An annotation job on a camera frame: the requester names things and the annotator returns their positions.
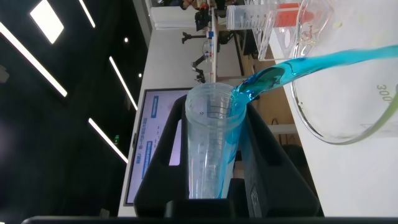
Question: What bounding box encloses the large display screen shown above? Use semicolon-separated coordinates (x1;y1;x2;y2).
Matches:
124;88;193;206

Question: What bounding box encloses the blue pigment test tube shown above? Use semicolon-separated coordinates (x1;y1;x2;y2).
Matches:
185;82;247;200

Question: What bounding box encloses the red pigment test tube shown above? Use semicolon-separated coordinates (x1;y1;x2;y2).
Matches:
226;2;315;31

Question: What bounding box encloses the black stand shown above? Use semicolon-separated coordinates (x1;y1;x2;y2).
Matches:
182;30;210;44

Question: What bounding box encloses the clear acrylic test tube rack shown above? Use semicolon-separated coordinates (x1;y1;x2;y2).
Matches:
245;0;335;62

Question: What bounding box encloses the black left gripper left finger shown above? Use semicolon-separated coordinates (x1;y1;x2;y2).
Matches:
133;95;189;218

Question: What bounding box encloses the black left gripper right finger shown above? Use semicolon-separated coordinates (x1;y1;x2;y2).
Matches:
229;105;320;218

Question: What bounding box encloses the white desk with lab items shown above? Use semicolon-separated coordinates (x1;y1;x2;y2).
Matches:
203;6;218;83

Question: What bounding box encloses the glass beaker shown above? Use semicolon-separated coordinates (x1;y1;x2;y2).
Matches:
290;0;398;146

